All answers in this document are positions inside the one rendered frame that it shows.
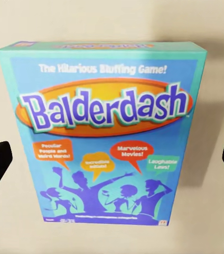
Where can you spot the board game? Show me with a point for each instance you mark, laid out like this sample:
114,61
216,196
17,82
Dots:
104,125

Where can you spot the bed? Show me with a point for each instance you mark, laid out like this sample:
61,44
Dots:
196,224

